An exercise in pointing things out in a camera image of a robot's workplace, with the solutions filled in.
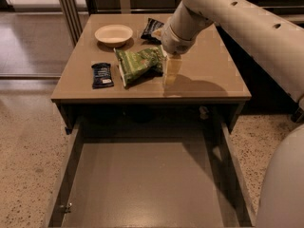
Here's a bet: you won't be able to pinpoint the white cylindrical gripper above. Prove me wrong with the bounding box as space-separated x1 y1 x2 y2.
161 24 195 54

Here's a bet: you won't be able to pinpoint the green jalapeno chip bag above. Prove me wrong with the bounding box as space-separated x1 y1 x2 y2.
114 46 166 86

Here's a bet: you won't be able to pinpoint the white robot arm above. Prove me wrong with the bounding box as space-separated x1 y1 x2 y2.
161 0 304 228

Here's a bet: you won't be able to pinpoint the dark blue chip bag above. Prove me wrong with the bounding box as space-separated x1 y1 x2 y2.
141 18 163 44

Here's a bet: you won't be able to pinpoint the tan cabinet with top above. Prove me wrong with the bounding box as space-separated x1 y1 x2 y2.
51 14 251 127

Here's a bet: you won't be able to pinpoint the open grey top drawer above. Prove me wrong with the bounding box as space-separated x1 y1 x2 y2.
42 120 256 228

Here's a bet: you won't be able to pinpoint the white paper bowl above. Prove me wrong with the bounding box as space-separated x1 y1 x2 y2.
95 25 133 48

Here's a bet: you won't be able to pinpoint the small dark blue snack bar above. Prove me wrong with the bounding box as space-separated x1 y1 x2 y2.
91 63 114 88

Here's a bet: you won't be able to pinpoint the metal window frame post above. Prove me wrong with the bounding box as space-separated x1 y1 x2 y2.
59 0 83 46

